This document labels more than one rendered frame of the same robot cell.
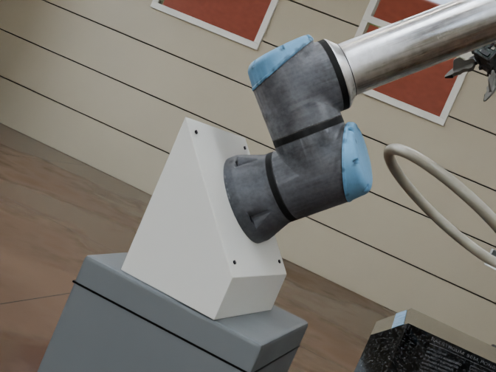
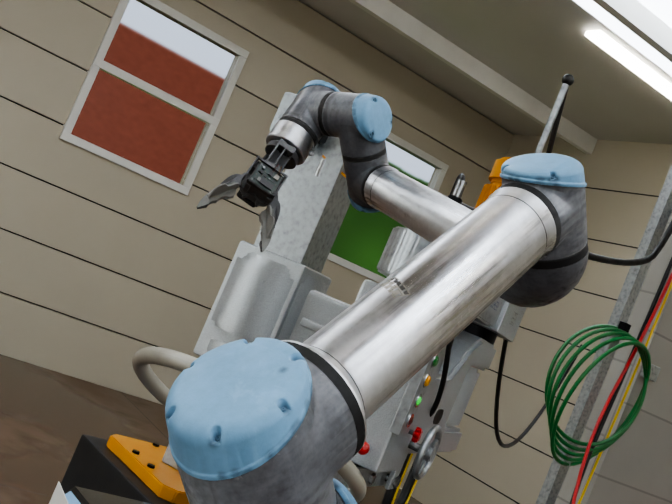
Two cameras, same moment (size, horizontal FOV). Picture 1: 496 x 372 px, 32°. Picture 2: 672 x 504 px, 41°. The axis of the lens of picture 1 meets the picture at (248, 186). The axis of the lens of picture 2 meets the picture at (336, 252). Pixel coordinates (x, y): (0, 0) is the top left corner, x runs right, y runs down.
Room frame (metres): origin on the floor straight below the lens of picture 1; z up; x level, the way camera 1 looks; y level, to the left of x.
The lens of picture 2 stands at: (1.13, 0.67, 1.48)
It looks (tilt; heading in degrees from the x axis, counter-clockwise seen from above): 3 degrees up; 313
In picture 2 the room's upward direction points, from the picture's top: 23 degrees clockwise
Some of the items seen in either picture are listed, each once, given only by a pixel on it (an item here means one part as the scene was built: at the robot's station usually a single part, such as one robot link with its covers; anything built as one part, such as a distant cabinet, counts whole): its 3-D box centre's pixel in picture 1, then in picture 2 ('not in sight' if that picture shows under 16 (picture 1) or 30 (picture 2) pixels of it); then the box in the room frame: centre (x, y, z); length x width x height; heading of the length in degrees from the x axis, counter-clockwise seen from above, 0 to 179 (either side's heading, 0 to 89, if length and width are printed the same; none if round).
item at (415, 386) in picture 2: not in sight; (420, 378); (2.39, -1.11, 1.40); 0.08 x 0.03 x 0.28; 111
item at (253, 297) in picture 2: not in sight; (319, 327); (3.17, -1.56, 1.39); 0.74 x 0.34 x 0.25; 25
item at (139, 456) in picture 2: not in sight; (195, 477); (3.35, -1.48, 0.76); 0.49 x 0.49 x 0.05; 80
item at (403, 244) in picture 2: not in sight; (453, 293); (2.65, -1.47, 1.64); 0.96 x 0.25 x 0.17; 111
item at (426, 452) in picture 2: not in sight; (415, 446); (2.46, -1.29, 1.22); 0.15 x 0.10 x 0.15; 111
